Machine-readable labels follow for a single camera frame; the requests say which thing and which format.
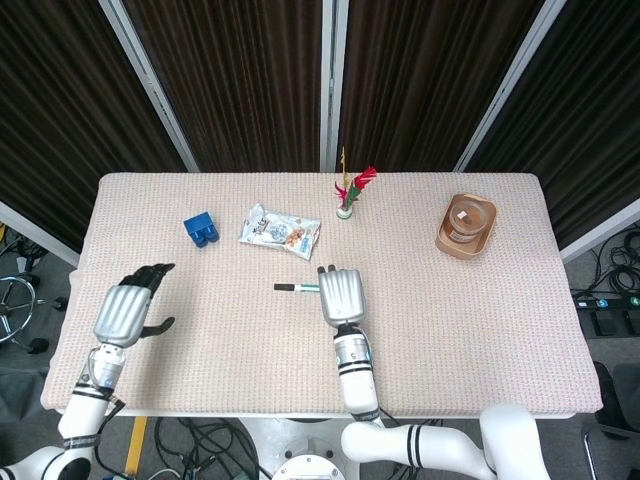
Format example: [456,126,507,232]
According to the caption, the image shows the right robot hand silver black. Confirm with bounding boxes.
[317,264,367,329]

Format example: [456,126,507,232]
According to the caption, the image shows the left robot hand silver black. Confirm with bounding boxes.
[93,263,177,349]

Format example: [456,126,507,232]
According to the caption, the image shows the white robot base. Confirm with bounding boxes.
[239,417,386,480]

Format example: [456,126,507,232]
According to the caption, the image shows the red feather shuttlecock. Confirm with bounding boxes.
[333,146,378,220]

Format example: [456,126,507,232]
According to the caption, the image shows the white snack bag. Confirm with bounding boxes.
[238,203,322,261]

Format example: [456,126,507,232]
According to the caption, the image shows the chrome stool base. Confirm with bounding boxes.
[0,277,69,354]

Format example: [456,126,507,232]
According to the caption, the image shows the pink knitted tablecloth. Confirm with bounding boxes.
[39,172,604,419]

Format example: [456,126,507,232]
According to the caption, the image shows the blue toy block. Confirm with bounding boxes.
[182,212,221,249]

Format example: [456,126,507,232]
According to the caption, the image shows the tan wooden tray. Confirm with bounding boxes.
[434,193,498,260]

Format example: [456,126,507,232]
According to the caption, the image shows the clear glass jar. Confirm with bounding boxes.
[448,198,491,242]

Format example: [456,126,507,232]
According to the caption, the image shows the dark curtain panel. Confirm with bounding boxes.
[467,0,640,250]
[124,0,324,174]
[339,0,546,174]
[0,0,187,251]

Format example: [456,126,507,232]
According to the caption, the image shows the black power strip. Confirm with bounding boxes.
[572,294,640,311]

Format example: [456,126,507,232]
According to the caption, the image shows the grey metal partition post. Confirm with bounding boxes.
[98,0,201,174]
[559,199,640,264]
[453,0,569,173]
[319,0,350,173]
[0,199,81,267]

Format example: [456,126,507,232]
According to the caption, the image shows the black cables under table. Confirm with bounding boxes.
[149,417,261,480]

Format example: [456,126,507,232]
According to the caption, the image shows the black cable bundle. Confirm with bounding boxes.
[589,234,640,292]

